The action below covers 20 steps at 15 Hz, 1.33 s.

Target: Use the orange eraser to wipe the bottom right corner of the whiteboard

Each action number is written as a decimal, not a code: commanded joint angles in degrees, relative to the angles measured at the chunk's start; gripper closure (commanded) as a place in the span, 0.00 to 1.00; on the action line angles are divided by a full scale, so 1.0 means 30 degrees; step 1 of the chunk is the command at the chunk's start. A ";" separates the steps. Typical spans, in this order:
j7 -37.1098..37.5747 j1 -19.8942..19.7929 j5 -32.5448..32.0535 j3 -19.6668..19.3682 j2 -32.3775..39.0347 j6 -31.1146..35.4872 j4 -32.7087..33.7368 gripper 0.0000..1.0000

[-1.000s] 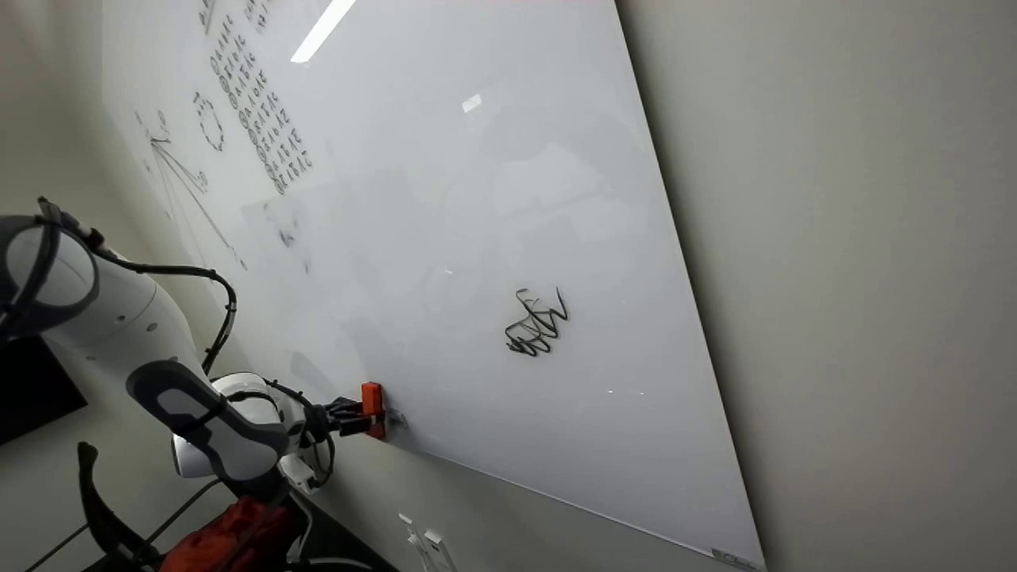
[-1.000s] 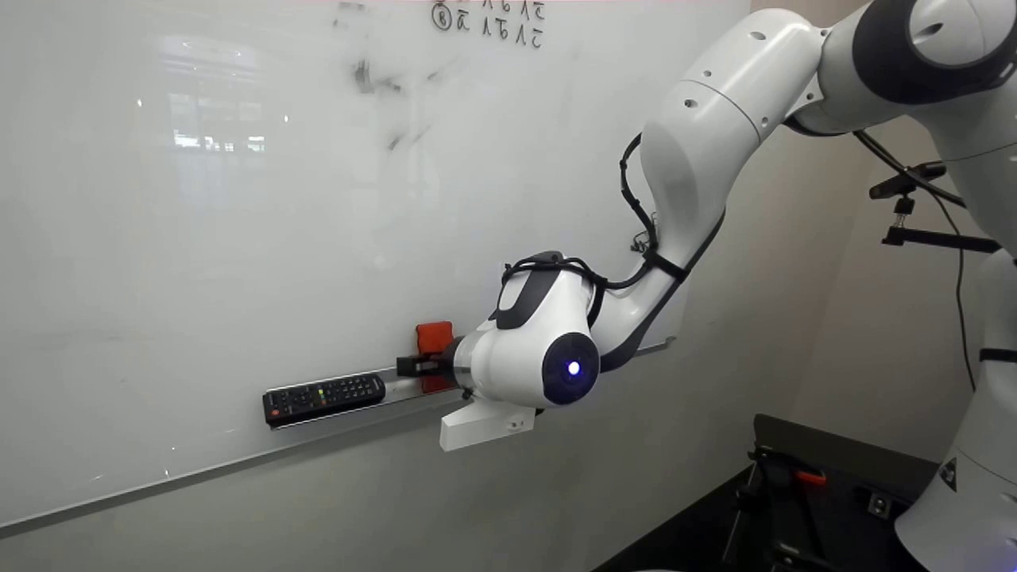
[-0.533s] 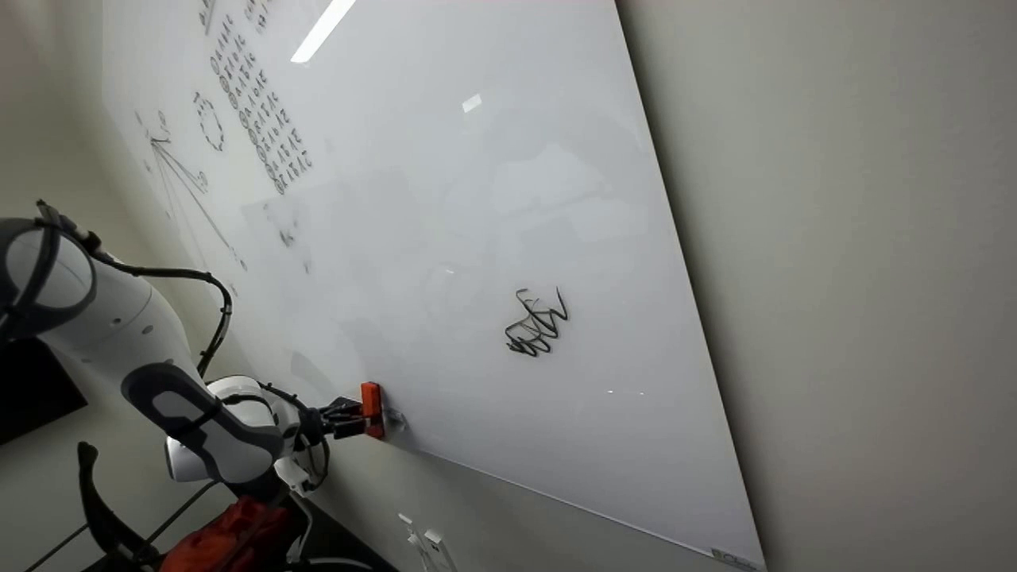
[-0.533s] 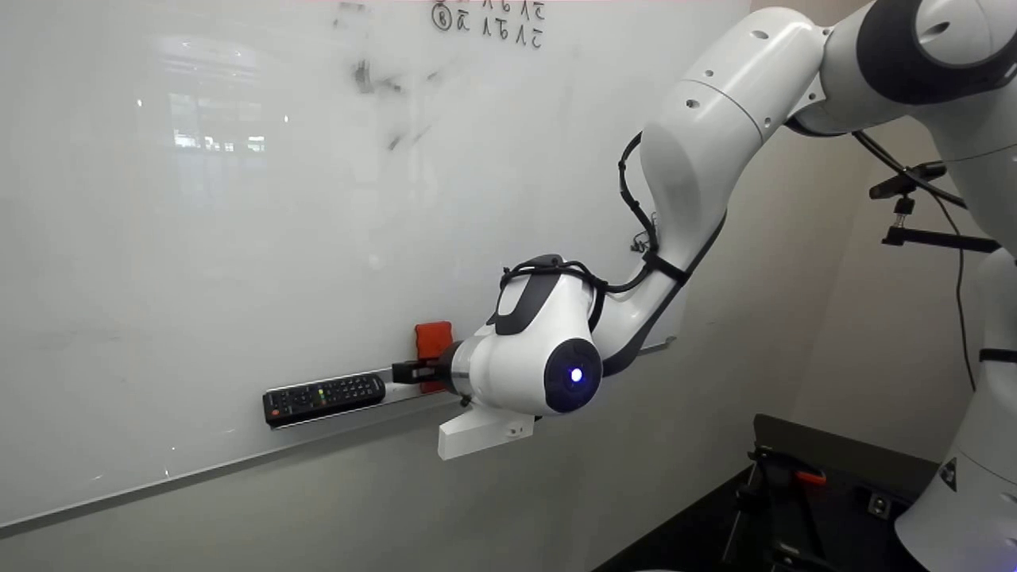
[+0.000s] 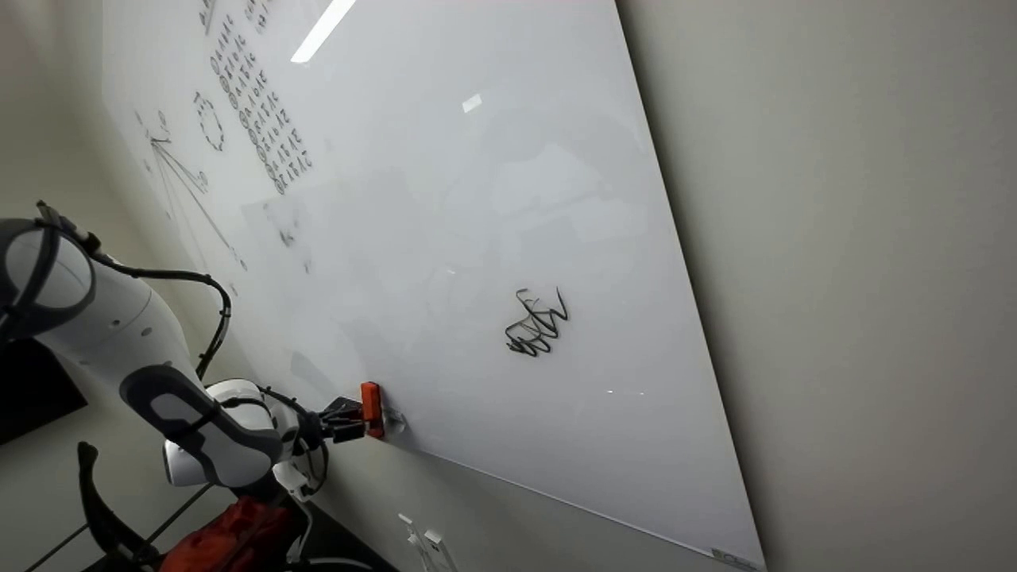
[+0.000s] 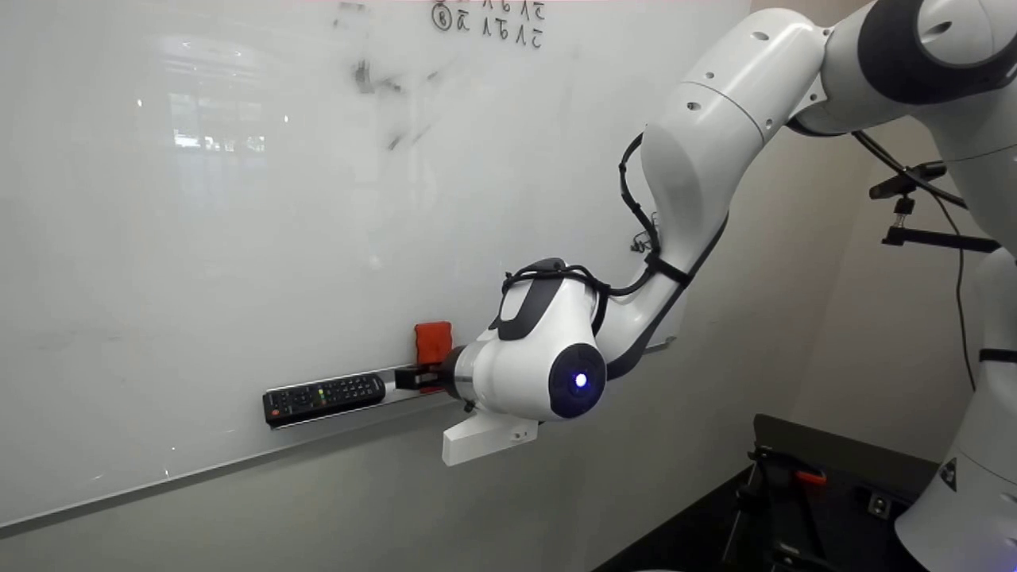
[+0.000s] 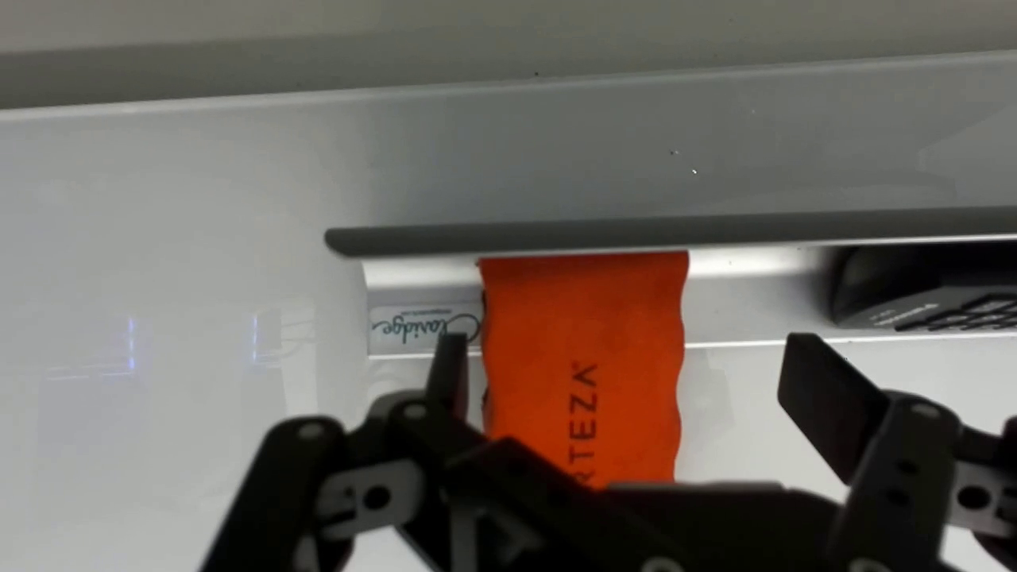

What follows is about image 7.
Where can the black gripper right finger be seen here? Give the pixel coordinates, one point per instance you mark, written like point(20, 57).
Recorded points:
point(838, 398)

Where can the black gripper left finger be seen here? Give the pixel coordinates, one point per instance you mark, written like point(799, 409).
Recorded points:
point(447, 371)

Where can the orange felt eraser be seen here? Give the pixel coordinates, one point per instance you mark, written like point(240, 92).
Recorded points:
point(581, 361)

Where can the large white glass whiteboard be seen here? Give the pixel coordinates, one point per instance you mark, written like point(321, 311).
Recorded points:
point(161, 210)

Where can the black remote control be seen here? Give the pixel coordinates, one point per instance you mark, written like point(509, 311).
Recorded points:
point(923, 292)

